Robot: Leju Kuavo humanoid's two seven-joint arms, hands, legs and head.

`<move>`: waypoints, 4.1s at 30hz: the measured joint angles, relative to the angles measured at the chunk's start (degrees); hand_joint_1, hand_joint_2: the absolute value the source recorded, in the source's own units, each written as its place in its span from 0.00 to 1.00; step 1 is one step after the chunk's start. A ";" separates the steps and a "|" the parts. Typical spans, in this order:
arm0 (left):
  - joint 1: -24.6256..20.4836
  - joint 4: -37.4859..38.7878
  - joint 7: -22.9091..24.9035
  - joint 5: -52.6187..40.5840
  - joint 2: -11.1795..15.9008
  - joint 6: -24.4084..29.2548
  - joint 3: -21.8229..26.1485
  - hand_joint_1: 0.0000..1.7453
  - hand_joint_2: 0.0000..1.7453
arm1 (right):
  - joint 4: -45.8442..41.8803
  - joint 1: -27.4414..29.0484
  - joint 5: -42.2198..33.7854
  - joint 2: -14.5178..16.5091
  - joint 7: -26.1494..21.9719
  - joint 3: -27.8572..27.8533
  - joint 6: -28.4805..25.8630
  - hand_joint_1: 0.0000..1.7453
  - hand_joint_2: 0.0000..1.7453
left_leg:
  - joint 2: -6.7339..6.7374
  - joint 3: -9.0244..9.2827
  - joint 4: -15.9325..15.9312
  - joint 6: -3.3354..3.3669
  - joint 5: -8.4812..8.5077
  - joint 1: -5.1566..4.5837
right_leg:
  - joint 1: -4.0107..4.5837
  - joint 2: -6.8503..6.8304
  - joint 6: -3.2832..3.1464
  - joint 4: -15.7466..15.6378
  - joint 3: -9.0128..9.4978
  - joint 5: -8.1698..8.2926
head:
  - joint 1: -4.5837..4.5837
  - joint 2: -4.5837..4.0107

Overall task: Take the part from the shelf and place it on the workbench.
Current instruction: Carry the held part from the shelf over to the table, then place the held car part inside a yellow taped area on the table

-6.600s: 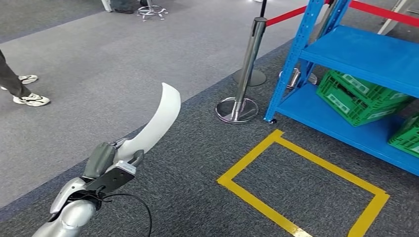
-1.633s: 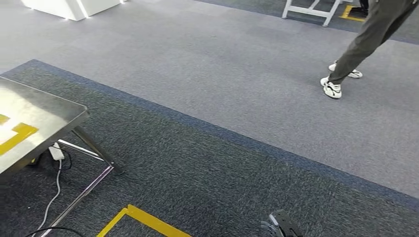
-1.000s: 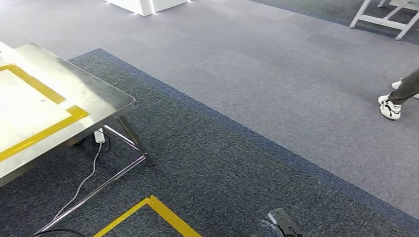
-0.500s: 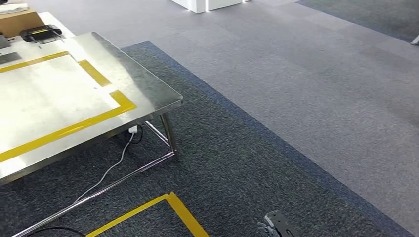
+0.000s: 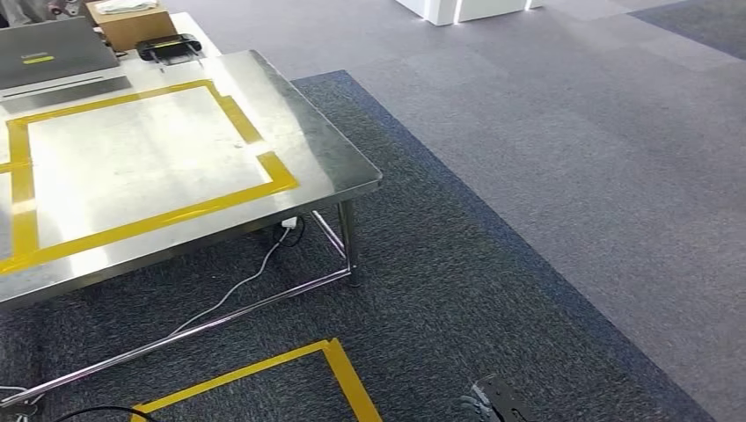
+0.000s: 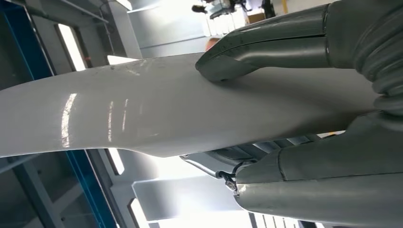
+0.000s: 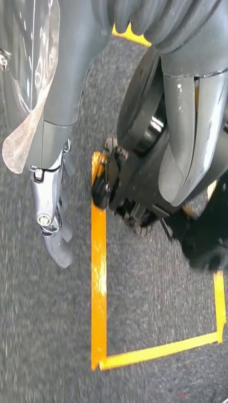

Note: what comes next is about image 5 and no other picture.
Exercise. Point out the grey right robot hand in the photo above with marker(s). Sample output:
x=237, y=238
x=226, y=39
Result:
x=475, y=410

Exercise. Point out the steel workbench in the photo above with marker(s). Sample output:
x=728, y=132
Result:
x=146, y=157

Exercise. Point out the yellow tape on workbench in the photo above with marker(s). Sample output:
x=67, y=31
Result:
x=23, y=204

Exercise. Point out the yellow floor tape square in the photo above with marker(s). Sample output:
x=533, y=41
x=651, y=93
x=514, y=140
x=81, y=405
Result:
x=344, y=373

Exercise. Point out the white illuminated plinth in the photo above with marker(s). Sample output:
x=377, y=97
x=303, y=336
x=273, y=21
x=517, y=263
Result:
x=466, y=10

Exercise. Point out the white table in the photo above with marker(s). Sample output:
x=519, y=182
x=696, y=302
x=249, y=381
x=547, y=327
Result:
x=201, y=38

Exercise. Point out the black handheld controller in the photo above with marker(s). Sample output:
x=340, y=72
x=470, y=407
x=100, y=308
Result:
x=169, y=46

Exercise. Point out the brown cardboard box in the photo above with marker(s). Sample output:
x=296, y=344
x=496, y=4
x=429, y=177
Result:
x=134, y=29

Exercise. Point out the white cloth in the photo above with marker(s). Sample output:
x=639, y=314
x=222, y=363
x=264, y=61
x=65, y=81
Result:
x=125, y=6

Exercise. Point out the grey laptop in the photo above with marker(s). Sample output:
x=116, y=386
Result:
x=52, y=52

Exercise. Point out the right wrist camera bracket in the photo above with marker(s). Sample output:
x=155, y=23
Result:
x=501, y=402

